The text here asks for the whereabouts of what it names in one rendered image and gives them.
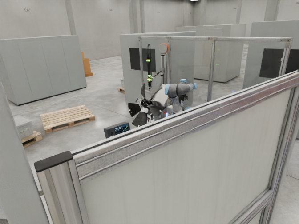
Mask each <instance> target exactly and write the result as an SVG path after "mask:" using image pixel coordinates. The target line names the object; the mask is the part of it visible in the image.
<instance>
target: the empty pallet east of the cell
mask: <svg viewBox="0 0 299 224"><path fill-rule="evenodd" d="M40 117H41V120H42V124H43V126H44V130H45V133H46V134H47V133H51V132H55V131H59V130H62V129H65V128H69V127H73V126H77V125H80V124H85V123H88V122H91V121H95V116H94V115H93V114H92V113H91V112H90V111H89V110H88V108H87V107H86V106H85V105H81V106H76V107H72V108H67V109H63V110H59V111H55V112H49V113H45V114H41V115H40ZM86 118H88V119H89V120H87V121H84V122H80V123H77V124H74V121H78V120H82V119H86ZM63 124H68V126H65V127H61V128H57V129H54V130H52V129H51V128H52V127H55V126H59V125H63Z"/></svg>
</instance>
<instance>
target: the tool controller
mask: <svg viewBox="0 0 299 224"><path fill-rule="evenodd" d="M129 130H130V126H129V122H122V123H119V124H116V125H113V126H110V127H107V128H104V133H105V137H106V139H107V138H110V137H112V136H115V135H116V134H117V133H119V132H120V133H124V132H126V131H129Z"/></svg>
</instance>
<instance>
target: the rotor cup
mask: <svg viewBox="0 0 299 224"><path fill-rule="evenodd" d="M143 102H144V103H143ZM147 104H148V105H151V104H152V105H153V102H152V101H148V100H147V99H143V100H142V101H141V106H143V107H144V108H147V109H148V110H150V109H149V107H147V106H148V105H147Z"/></svg>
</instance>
